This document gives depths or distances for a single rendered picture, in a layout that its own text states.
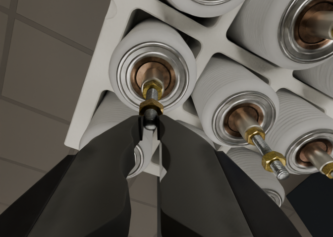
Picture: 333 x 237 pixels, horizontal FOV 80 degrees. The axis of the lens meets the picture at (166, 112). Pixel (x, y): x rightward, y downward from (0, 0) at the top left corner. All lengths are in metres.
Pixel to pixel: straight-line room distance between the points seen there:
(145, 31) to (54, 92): 0.38
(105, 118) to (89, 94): 0.06
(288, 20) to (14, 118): 0.60
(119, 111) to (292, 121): 0.23
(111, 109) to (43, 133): 0.37
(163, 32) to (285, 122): 0.20
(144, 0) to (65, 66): 0.29
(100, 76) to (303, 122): 0.27
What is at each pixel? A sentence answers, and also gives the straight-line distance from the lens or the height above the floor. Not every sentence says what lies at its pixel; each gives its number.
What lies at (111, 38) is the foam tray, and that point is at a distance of 0.28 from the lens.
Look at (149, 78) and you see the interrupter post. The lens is 0.18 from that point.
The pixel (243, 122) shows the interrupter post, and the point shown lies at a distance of 0.24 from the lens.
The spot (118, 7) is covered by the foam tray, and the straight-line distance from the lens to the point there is 0.28.
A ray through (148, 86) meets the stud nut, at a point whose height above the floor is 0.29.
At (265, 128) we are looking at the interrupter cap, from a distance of 0.27.
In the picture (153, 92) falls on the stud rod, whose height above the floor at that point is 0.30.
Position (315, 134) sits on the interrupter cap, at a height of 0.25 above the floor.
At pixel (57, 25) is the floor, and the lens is 0.50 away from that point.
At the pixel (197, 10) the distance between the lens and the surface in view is 0.21.
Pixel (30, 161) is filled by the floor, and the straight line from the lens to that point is 0.71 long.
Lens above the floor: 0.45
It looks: 61 degrees down
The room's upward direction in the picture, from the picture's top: 175 degrees clockwise
